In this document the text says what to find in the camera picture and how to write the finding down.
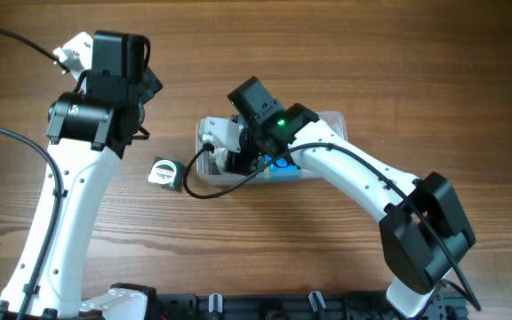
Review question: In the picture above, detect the blue VapoDrops box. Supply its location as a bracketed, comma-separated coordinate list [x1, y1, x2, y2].
[263, 155, 301, 180]

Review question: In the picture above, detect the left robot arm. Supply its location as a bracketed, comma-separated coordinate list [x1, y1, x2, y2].
[0, 30, 162, 319]

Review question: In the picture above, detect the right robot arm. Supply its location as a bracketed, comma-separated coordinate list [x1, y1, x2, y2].
[228, 76, 476, 318]

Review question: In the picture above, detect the clear plastic container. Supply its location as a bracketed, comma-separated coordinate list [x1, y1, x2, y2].
[194, 111, 348, 186]

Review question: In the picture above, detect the green round-label box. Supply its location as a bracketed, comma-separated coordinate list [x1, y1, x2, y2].
[147, 156, 184, 191]

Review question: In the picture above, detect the right black cable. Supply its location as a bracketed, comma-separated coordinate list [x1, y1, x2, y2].
[182, 141, 483, 312]

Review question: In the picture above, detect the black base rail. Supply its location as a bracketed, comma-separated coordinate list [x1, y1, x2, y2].
[153, 291, 468, 320]

